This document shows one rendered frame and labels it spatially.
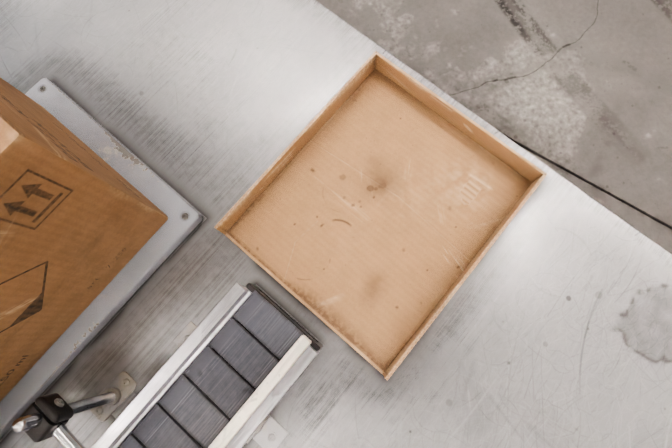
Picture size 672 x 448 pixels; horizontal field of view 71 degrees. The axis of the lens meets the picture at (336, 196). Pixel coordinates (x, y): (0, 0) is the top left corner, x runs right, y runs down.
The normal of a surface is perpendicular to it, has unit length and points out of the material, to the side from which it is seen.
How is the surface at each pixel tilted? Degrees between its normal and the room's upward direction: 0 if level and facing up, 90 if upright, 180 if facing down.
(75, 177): 90
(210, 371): 0
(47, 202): 90
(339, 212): 0
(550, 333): 0
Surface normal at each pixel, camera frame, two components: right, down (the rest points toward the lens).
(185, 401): -0.04, -0.25
